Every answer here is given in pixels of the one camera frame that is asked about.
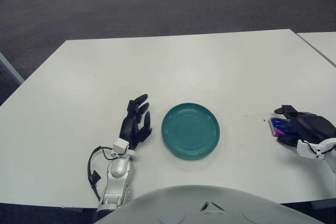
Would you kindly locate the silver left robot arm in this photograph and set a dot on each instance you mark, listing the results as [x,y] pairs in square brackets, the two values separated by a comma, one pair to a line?
[118,170]

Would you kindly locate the blue gum pack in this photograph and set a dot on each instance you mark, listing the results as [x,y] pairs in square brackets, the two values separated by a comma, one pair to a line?
[279,127]

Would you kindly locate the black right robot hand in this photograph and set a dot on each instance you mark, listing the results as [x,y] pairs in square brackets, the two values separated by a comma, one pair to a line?
[312,127]

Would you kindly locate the white side table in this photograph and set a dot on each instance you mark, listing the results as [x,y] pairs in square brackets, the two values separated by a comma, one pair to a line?
[320,44]

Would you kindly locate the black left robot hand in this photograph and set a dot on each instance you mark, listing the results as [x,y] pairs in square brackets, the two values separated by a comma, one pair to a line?
[130,129]

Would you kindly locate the grey table edge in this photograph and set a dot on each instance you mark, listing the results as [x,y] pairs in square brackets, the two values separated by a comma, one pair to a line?
[11,69]

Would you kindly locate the grey robot torso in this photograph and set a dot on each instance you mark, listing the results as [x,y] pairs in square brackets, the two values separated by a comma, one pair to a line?
[210,208]

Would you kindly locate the teal round plate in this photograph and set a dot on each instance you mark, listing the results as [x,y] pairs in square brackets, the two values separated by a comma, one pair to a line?
[190,130]

